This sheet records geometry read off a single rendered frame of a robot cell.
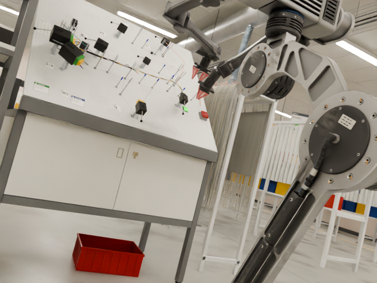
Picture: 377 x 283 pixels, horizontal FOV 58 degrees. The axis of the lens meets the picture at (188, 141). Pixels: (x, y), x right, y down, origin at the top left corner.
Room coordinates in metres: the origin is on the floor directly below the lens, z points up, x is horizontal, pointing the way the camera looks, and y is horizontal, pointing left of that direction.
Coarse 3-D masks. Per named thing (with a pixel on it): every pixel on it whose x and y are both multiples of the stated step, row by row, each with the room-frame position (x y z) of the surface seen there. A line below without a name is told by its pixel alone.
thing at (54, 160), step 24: (48, 120) 1.67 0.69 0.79; (24, 144) 1.63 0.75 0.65; (48, 144) 1.68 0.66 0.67; (72, 144) 1.75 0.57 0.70; (96, 144) 1.81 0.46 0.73; (120, 144) 1.88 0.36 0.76; (24, 168) 1.64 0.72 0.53; (48, 168) 1.70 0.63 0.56; (72, 168) 1.76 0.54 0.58; (96, 168) 1.83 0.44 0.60; (120, 168) 1.90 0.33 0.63; (24, 192) 1.66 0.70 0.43; (48, 192) 1.72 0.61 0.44; (72, 192) 1.78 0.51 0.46; (96, 192) 1.85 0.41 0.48
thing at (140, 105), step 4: (136, 104) 1.88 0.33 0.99; (140, 104) 1.85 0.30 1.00; (144, 104) 1.87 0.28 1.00; (136, 108) 1.87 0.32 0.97; (140, 108) 1.84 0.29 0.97; (144, 108) 1.86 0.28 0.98; (136, 112) 1.86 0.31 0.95; (140, 112) 1.86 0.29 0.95; (144, 112) 1.86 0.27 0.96; (132, 116) 1.91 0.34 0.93; (136, 116) 1.91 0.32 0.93; (140, 120) 1.83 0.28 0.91
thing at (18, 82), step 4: (16, 80) 2.07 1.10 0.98; (20, 80) 2.08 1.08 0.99; (16, 84) 2.07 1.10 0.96; (20, 84) 2.08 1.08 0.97; (16, 88) 2.07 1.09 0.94; (12, 92) 2.06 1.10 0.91; (16, 92) 2.07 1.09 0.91; (12, 96) 2.07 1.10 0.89; (16, 96) 2.08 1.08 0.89; (12, 100) 2.07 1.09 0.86; (8, 104) 2.06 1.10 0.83; (12, 104) 2.07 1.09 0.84; (8, 108) 2.07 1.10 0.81; (12, 108) 2.08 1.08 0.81
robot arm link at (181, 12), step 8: (184, 0) 1.48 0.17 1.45; (192, 0) 1.43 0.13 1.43; (200, 0) 1.38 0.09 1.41; (208, 0) 1.33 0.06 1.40; (216, 0) 1.32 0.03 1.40; (168, 8) 1.60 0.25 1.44; (176, 8) 1.55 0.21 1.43; (184, 8) 1.53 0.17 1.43; (192, 8) 1.51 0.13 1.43; (168, 16) 1.63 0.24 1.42; (176, 16) 1.63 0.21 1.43; (184, 16) 1.68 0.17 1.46
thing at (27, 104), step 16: (32, 112) 1.60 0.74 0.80; (48, 112) 1.62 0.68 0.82; (64, 112) 1.66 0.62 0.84; (80, 112) 1.70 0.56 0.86; (96, 128) 1.76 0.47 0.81; (112, 128) 1.80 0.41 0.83; (128, 128) 1.85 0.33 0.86; (160, 144) 1.97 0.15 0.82; (176, 144) 2.03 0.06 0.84; (208, 160) 2.17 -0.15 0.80
